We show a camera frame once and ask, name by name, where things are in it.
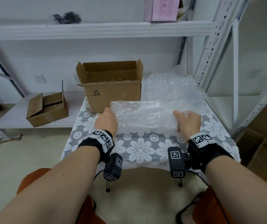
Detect person's left hand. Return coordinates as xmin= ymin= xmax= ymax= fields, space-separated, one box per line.
xmin=94 ymin=107 xmax=118 ymax=138

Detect person's right hand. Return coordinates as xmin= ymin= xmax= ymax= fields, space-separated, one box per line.
xmin=173 ymin=110 xmax=202 ymax=142

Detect small-bubble clear bubble wrap sheet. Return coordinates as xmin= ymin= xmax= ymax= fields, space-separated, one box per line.
xmin=110 ymin=100 xmax=190 ymax=136

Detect clear bubble wrap heap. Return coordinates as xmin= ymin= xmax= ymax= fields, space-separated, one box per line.
xmin=141 ymin=72 xmax=208 ymax=114

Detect person's left forearm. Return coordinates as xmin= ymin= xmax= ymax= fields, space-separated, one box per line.
xmin=0 ymin=146 xmax=101 ymax=224

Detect person's right forearm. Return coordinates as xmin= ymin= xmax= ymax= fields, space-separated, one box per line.
xmin=204 ymin=155 xmax=267 ymax=224

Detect small brown cardboard box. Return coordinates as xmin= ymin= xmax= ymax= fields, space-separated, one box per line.
xmin=26 ymin=80 xmax=69 ymax=128

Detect large brown cardboard carton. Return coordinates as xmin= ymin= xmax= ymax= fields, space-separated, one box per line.
xmin=236 ymin=87 xmax=267 ymax=184

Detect pink box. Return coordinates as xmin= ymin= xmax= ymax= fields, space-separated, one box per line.
xmin=143 ymin=0 xmax=188 ymax=22

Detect black left wristband with markers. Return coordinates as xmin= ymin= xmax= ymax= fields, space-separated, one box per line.
xmin=77 ymin=129 xmax=115 ymax=164

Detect black wristband with markers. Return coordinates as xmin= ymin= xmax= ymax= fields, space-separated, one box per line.
xmin=186 ymin=132 xmax=234 ymax=174
xmin=77 ymin=129 xmax=115 ymax=164

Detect black right wristband with markers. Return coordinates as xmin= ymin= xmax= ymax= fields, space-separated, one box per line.
xmin=186 ymin=132 xmax=234 ymax=174

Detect white floral lace tablecloth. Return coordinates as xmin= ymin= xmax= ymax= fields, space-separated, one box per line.
xmin=60 ymin=96 xmax=241 ymax=170

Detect white metal shelving rack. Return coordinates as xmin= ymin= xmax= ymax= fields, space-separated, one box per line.
xmin=0 ymin=0 xmax=250 ymax=145
xmin=206 ymin=18 xmax=267 ymax=138

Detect orange trousers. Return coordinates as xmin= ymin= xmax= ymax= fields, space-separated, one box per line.
xmin=16 ymin=168 xmax=267 ymax=224

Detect black crumpled plastic bundle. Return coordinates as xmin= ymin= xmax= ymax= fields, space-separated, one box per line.
xmin=53 ymin=11 xmax=82 ymax=24

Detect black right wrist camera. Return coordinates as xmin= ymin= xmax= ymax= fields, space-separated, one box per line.
xmin=167 ymin=146 xmax=187 ymax=178

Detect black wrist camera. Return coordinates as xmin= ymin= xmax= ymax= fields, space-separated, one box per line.
xmin=103 ymin=152 xmax=123 ymax=182
xmin=167 ymin=146 xmax=187 ymax=178

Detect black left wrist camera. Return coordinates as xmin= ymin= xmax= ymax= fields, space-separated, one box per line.
xmin=103 ymin=152 xmax=123 ymax=182

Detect black left camera cable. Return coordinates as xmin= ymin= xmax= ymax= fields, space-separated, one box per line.
xmin=94 ymin=170 xmax=106 ymax=181

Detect black camera cable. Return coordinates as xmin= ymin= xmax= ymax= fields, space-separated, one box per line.
xmin=186 ymin=169 xmax=231 ymax=224
xmin=94 ymin=170 xmax=106 ymax=181

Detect black right camera cable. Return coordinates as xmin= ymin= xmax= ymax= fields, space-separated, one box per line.
xmin=186 ymin=169 xmax=231 ymax=224

